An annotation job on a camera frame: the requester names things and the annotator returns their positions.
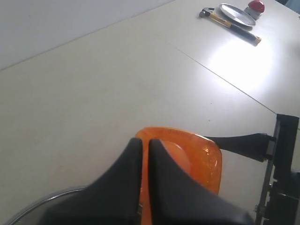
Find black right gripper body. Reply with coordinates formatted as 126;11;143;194
255;114;300;225

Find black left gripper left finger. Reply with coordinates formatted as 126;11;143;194
41;138;143;225

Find red emergency stop button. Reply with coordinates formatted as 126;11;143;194
244;0;265;20

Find orange pump soap bottle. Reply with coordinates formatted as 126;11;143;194
135;127;222;225

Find yellow black handled hammer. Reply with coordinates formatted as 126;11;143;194
199;7;262;45

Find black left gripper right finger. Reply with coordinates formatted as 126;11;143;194
148;139;255;225

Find round metal plate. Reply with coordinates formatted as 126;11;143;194
219;3;256;27

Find steel mesh colander bowl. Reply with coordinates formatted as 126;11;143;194
4;186;87;225

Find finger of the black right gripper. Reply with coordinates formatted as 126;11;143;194
206;133;276;162

